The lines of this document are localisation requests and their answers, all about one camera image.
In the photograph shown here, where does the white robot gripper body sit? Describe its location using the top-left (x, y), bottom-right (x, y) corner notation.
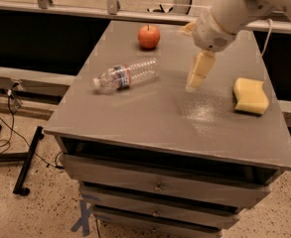
top-left (193, 10), bottom-right (236, 53)

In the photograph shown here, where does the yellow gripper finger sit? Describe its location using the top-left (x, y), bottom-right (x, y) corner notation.
top-left (179, 22), bottom-right (196, 37)
top-left (186, 50), bottom-right (216, 92)

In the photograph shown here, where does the clear plastic water bottle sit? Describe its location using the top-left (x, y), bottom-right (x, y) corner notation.
top-left (92, 58), bottom-right (159, 91)

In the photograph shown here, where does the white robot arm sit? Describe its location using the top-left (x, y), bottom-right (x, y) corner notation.
top-left (182, 0), bottom-right (291, 92)

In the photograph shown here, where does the red apple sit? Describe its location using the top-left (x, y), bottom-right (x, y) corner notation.
top-left (137, 25), bottom-right (160, 50)

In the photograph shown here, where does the yellow sponge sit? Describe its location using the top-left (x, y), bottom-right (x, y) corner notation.
top-left (233, 77), bottom-right (269, 115)

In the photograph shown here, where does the grey drawer cabinet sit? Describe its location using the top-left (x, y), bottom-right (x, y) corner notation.
top-left (44, 20), bottom-right (291, 238)

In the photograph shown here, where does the grey metal railing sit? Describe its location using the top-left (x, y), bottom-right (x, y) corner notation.
top-left (0, 0), bottom-right (291, 35)

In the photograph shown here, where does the bottom grey drawer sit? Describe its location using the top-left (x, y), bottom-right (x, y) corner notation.
top-left (92, 207), bottom-right (222, 238)

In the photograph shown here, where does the grey drawer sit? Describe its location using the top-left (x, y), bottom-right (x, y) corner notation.
top-left (79, 184), bottom-right (240, 229)
top-left (60, 154), bottom-right (270, 208)
top-left (92, 207), bottom-right (222, 238)

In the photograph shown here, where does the top grey drawer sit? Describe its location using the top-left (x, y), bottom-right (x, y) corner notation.
top-left (60, 154), bottom-right (270, 208)

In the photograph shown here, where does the middle grey drawer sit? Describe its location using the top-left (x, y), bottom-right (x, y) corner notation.
top-left (79, 184), bottom-right (240, 229)

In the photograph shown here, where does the grey metal side beam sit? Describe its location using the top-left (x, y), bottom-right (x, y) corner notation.
top-left (0, 66), bottom-right (74, 96)

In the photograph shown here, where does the blue tape cross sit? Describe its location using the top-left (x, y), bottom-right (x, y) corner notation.
top-left (71, 199), bottom-right (92, 238)

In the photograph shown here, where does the black metal floor stand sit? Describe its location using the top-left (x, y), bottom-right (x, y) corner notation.
top-left (0, 126), bottom-right (44, 196)

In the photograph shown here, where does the black floor cable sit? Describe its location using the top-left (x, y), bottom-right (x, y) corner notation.
top-left (0, 88), bottom-right (66, 171)

